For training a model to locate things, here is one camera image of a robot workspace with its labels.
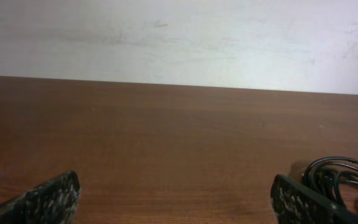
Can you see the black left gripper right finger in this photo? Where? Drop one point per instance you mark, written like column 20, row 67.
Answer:
column 295, row 203

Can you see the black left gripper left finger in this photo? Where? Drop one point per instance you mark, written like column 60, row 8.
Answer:
column 53, row 201

